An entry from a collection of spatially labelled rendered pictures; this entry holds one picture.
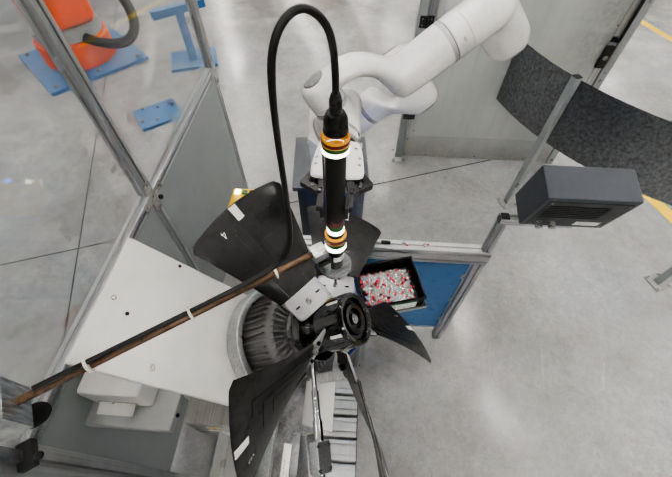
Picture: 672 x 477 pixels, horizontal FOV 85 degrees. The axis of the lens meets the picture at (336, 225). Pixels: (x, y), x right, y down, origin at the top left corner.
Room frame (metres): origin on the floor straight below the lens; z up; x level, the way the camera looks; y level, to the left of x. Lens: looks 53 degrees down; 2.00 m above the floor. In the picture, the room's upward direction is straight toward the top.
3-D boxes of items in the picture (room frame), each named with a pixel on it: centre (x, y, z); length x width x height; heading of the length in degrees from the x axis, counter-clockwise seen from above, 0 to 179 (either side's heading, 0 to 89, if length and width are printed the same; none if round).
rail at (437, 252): (0.78, -0.12, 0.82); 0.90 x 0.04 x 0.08; 86
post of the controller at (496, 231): (0.75, -0.55, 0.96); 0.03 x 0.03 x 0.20; 86
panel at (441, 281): (0.78, -0.12, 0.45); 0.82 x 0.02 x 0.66; 86
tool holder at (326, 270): (0.42, 0.01, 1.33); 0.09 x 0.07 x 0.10; 121
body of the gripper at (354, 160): (0.53, 0.00, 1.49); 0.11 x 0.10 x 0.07; 176
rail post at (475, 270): (0.75, -0.55, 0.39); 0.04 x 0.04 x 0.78; 86
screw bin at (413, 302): (0.61, -0.18, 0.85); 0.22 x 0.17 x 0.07; 101
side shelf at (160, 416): (0.35, 0.56, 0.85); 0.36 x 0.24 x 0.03; 176
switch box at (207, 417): (0.22, 0.35, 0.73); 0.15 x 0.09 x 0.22; 86
